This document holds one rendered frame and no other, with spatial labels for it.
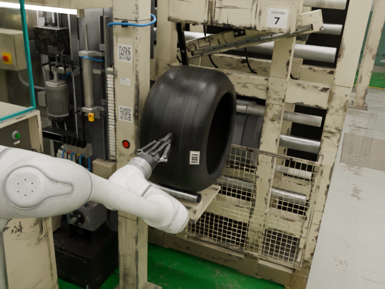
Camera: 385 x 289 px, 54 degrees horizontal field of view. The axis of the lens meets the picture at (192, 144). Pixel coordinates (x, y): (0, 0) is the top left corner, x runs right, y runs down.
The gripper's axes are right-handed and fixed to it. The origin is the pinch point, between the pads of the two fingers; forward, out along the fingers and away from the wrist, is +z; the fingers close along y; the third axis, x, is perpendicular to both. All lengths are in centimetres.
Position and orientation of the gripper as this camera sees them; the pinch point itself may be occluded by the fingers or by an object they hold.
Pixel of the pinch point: (167, 140)
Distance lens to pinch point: 151.3
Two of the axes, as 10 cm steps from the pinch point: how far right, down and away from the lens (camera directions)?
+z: 4.0, -4.8, 7.9
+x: 0.0, 8.6, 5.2
